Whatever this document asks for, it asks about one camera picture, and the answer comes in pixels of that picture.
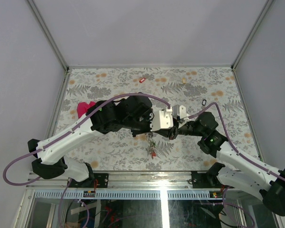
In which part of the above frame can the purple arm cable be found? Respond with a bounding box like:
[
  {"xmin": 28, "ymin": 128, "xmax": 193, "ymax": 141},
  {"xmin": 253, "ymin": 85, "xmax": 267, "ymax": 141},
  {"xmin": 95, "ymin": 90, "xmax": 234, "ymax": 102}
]
[
  {"xmin": 2, "ymin": 92, "xmax": 171, "ymax": 228},
  {"xmin": 186, "ymin": 102, "xmax": 285, "ymax": 228}
]

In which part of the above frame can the black tag with key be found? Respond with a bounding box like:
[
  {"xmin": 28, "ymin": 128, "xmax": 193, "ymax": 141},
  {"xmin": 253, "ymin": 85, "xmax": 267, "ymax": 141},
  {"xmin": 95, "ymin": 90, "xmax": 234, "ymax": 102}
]
[{"xmin": 202, "ymin": 99, "xmax": 207, "ymax": 110}]

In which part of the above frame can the large metal keyring with keys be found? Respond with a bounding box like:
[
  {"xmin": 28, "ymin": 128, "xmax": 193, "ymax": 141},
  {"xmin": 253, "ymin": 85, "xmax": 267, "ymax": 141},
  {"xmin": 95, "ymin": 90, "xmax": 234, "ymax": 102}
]
[{"xmin": 146, "ymin": 133, "xmax": 156, "ymax": 159}]

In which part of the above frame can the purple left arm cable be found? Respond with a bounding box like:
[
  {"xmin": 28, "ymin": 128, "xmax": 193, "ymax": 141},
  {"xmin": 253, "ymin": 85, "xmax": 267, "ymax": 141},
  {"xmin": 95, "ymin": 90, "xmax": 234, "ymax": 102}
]
[{"xmin": 2, "ymin": 92, "xmax": 171, "ymax": 228}]

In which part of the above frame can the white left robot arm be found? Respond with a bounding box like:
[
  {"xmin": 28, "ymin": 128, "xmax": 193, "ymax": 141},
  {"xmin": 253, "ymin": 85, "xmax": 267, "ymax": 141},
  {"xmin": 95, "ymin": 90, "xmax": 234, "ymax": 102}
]
[{"xmin": 28, "ymin": 95, "xmax": 153, "ymax": 188}]

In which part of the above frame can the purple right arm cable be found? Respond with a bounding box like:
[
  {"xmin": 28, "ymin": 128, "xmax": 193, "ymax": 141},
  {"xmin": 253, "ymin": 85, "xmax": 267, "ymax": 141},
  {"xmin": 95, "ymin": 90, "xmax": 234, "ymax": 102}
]
[{"xmin": 186, "ymin": 102, "xmax": 285, "ymax": 228}]

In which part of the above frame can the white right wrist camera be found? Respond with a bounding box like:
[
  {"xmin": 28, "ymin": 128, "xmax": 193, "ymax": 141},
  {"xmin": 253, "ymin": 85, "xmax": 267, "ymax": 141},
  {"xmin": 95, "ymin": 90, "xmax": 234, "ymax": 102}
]
[{"xmin": 172, "ymin": 105, "xmax": 189, "ymax": 123}]

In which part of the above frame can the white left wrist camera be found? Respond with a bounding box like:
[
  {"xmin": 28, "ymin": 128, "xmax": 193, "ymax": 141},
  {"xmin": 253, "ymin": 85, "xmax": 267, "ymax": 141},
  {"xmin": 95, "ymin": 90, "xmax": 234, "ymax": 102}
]
[{"xmin": 150, "ymin": 108, "xmax": 174, "ymax": 132}]

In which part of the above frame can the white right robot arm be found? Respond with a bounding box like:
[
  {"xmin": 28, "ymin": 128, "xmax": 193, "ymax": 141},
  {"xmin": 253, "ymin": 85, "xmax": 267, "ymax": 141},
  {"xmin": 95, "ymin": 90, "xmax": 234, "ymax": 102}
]
[{"xmin": 150, "ymin": 109, "xmax": 285, "ymax": 216}]

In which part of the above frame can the crumpled pink cloth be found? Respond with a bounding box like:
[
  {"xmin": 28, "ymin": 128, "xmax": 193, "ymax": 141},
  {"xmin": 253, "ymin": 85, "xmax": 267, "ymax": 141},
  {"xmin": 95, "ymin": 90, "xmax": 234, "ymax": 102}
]
[{"xmin": 77, "ymin": 101, "xmax": 96, "ymax": 119}]

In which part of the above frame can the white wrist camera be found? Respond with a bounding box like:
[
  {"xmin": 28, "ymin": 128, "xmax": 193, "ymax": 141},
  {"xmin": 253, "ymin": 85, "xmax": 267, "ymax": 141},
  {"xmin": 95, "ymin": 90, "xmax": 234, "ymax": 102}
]
[
  {"xmin": 150, "ymin": 108, "xmax": 174, "ymax": 132},
  {"xmin": 172, "ymin": 105, "xmax": 189, "ymax": 123}
]

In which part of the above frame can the aluminium front rail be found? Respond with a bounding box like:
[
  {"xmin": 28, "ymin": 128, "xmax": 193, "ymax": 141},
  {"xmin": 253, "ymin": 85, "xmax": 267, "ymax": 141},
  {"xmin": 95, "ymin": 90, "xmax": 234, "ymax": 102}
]
[{"xmin": 26, "ymin": 170, "xmax": 282, "ymax": 200}]

